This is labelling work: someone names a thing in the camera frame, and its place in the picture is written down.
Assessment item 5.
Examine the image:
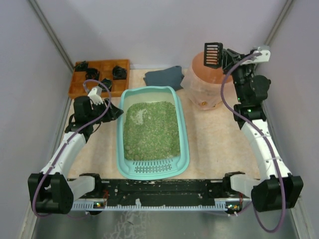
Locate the black slotted litter scoop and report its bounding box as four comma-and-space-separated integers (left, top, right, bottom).
203, 42, 223, 69

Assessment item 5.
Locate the teal plastic litter box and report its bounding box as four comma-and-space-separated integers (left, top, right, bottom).
116, 87, 190, 180

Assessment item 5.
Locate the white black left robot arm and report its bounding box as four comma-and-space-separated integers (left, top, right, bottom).
27, 96, 117, 217

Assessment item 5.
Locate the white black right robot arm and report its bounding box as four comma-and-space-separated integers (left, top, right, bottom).
116, 42, 304, 212

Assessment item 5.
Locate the dark patterned rolled cloth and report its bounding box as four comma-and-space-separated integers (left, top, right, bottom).
101, 78, 113, 91

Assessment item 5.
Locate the wooden compartment tray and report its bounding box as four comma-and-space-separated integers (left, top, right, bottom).
68, 59, 130, 99

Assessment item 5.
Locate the orange bagged trash bin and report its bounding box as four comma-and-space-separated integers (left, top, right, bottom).
180, 52, 225, 110

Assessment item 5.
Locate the folded dark grey cloth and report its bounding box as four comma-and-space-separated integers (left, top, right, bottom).
143, 66, 184, 91

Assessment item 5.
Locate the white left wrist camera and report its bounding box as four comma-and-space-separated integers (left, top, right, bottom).
88, 86, 103, 105

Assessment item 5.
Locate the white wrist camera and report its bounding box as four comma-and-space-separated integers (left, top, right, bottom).
88, 86, 103, 105
250, 45, 271, 64

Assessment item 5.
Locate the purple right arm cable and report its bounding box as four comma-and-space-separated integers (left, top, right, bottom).
221, 51, 287, 233

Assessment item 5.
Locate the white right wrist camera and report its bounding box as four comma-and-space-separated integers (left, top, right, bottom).
250, 45, 271, 64

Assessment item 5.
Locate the black rail base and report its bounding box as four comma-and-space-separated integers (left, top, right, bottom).
81, 179, 246, 207

